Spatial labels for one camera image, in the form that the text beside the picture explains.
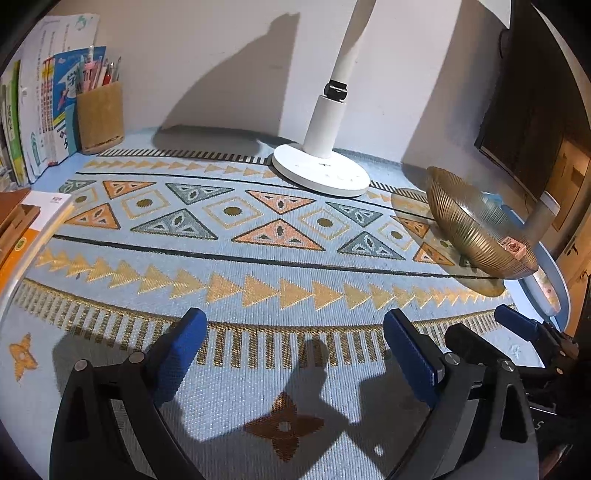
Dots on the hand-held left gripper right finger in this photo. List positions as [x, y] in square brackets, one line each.
[408, 355]

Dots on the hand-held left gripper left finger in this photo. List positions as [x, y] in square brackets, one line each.
[180, 350]

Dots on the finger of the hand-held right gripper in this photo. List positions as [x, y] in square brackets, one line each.
[515, 321]
[471, 344]

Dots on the pink box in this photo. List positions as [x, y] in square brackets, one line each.
[512, 247]

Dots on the amber ribbed glass bowl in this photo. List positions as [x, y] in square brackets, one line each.
[461, 221]

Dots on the light blue round tray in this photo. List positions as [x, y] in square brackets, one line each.
[549, 286]

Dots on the blue patterned woven mat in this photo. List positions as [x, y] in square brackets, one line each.
[231, 277]

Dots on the dark monitor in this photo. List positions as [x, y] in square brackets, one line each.
[531, 115]

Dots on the brown leather notebook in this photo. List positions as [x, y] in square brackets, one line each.
[14, 217]

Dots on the white desk lamp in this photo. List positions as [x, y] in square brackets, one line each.
[323, 129]

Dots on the wooden pen holder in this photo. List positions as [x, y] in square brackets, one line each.
[99, 120]

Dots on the row of books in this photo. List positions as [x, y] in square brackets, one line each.
[32, 115]

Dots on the bunch of pens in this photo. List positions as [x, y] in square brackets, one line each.
[99, 69]

